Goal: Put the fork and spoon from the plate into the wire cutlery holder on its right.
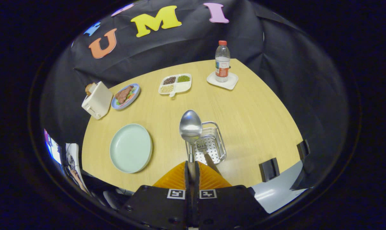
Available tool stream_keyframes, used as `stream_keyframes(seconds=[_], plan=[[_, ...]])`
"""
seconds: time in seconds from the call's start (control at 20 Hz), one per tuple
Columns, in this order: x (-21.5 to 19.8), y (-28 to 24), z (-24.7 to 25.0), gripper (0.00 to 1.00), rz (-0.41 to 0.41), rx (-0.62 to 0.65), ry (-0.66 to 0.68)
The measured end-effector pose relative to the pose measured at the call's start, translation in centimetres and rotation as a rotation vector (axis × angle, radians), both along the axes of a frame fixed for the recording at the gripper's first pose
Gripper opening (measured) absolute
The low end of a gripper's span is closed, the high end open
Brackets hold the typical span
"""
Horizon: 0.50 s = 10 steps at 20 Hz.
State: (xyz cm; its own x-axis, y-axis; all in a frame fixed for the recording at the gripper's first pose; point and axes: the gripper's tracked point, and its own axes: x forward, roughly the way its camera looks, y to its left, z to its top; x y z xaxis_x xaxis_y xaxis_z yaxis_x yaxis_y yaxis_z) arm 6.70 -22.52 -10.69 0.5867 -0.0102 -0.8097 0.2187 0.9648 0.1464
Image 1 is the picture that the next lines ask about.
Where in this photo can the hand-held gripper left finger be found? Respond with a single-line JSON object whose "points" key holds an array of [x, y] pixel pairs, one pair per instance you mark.
{"points": [[187, 182]]}

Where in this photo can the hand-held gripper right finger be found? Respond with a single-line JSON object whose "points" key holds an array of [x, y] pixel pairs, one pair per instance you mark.
{"points": [[197, 179]]}

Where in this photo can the light green plate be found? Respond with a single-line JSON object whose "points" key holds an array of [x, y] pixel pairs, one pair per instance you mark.
{"points": [[130, 148]]}

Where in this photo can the black table clamp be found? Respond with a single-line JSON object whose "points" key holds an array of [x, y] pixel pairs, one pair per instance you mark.
{"points": [[303, 149], [269, 169]]}

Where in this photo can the white divided dish with grains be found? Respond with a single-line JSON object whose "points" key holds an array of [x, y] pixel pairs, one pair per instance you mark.
{"points": [[183, 86]]}

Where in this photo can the white square coaster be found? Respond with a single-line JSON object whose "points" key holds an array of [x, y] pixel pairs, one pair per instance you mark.
{"points": [[231, 83]]}

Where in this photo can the red tomato slice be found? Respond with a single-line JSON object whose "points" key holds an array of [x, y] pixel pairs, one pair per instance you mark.
{"points": [[131, 95]]}

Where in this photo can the green lettuce leaf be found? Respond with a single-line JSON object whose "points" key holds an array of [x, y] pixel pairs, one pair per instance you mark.
{"points": [[117, 102]]}

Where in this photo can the blue plate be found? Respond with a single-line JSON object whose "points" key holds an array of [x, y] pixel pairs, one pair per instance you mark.
{"points": [[136, 89]]}

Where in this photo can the brown steak piece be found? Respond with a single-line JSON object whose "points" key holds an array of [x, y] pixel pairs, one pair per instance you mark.
{"points": [[124, 94]]}

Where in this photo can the clear bottle with red cap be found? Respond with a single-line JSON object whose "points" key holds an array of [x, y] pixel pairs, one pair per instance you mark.
{"points": [[222, 70]]}

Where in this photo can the black keyboard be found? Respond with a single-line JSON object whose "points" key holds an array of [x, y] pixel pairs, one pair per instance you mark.
{"points": [[72, 163]]}

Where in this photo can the white side desk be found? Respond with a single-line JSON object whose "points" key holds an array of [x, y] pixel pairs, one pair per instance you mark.
{"points": [[72, 150]]}

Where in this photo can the white toaster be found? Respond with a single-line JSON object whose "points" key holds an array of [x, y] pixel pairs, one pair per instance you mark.
{"points": [[98, 100]]}

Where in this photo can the black backdrop cloth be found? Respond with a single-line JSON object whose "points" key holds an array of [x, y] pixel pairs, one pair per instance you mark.
{"points": [[180, 48]]}

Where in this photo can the toasted bread slice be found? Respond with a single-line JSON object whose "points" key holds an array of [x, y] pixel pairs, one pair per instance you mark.
{"points": [[90, 88]]}

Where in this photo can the computer monitor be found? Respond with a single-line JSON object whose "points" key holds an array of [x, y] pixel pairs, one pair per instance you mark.
{"points": [[54, 148]]}

